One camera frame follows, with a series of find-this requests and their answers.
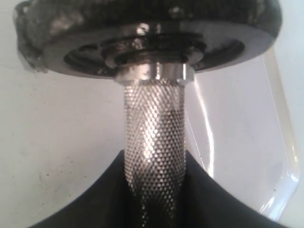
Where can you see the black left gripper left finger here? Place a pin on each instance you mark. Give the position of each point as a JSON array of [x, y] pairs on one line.
[[105, 204]]

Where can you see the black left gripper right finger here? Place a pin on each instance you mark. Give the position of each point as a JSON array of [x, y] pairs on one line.
[[205, 204]]

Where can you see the chrome threaded dumbbell bar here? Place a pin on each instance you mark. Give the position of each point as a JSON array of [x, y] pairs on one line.
[[155, 154]]

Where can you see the white plastic tray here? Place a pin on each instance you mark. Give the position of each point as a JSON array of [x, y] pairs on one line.
[[239, 130]]

